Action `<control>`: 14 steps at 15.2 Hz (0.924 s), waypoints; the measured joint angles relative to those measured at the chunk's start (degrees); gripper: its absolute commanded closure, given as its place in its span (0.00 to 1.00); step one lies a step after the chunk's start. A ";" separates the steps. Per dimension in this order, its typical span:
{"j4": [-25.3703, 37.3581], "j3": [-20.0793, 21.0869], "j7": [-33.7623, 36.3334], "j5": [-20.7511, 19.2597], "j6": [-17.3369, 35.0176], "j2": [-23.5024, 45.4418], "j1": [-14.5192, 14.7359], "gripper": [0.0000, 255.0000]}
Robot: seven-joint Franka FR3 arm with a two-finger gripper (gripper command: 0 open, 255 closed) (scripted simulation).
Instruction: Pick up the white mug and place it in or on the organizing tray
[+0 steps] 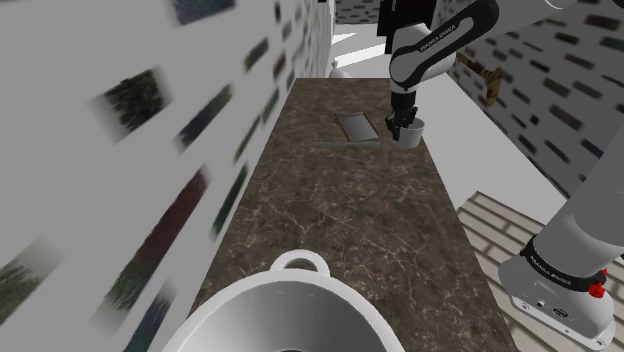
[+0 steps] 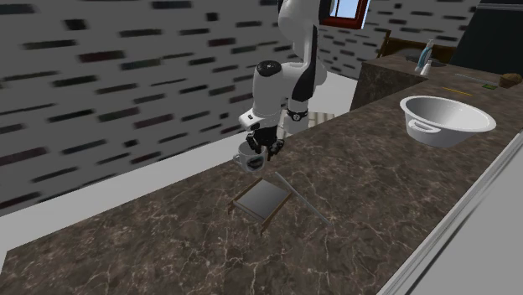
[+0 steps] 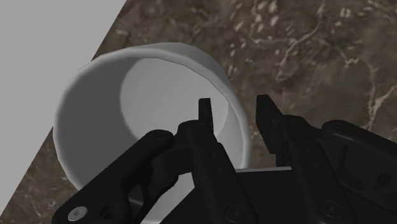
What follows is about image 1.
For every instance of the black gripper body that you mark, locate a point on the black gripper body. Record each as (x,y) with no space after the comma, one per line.
(403,103)

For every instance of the grey cup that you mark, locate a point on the grey cup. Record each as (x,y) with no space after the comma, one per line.
(412,137)

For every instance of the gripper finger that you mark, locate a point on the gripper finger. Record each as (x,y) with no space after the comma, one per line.
(413,117)
(393,128)

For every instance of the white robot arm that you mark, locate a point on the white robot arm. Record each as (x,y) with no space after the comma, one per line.
(570,229)

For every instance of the long grey flat bar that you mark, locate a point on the long grey flat bar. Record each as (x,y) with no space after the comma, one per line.
(341,144)

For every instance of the grey tray with brown rim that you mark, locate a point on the grey tray with brown rim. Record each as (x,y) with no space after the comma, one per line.
(358,128)

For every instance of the white lidded dish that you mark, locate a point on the white lidded dish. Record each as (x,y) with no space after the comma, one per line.
(339,72)

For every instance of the brown wall fixture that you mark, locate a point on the brown wall fixture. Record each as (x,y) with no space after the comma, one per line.
(487,78)

